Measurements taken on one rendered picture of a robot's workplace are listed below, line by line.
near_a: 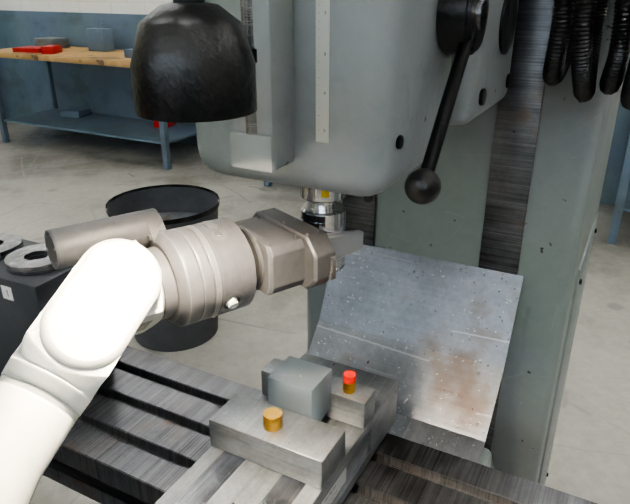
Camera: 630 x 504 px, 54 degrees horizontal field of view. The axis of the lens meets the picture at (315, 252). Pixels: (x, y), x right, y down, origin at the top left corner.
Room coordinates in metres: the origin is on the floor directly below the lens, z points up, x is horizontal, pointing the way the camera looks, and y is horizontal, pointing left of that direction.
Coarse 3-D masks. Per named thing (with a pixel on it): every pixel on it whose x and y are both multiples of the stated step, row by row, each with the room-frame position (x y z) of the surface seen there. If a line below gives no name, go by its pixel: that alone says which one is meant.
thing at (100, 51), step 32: (96, 32) 6.06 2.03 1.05; (96, 64) 5.40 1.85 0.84; (128, 64) 5.23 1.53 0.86; (0, 96) 6.13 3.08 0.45; (0, 128) 6.11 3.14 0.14; (64, 128) 5.72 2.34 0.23; (96, 128) 5.71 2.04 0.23; (128, 128) 5.71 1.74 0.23; (160, 128) 5.14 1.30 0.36; (192, 128) 5.71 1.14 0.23
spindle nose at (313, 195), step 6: (300, 192) 0.60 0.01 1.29; (306, 192) 0.59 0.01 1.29; (312, 192) 0.58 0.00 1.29; (318, 192) 0.58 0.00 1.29; (330, 192) 0.58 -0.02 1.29; (306, 198) 0.59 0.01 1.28; (312, 198) 0.58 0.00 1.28; (318, 198) 0.58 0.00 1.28; (324, 198) 0.58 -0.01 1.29; (330, 198) 0.58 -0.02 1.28; (336, 198) 0.58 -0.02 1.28; (342, 198) 0.59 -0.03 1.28
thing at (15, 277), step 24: (0, 240) 0.90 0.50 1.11; (24, 240) 0.93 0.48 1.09; (0, 264) 0.84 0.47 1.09; (24, 264) 0.81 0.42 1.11; (48, 264) 0.81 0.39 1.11; (0, 288) 0.79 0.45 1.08; (24, 288) 0.77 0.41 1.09; (48, 288) 0.78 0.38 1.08; (0, 312) 0.80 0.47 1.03; (24, 312) 0.77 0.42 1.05; (0, 336) 0.80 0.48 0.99; (0, 360) 0.81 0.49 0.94
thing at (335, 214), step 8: (304, 208) 0.60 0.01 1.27; (312, 208) 0.60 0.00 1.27; (336, 208) 0.60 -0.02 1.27; (344, 208) 0.60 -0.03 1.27; (304, 216) 0.59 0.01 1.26; (312, 216) 0.58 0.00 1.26; (320, 216) 0.58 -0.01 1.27; (328, 216) 0.58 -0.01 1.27; (336, 216) 0.58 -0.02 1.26; (344, 216) 0.59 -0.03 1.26
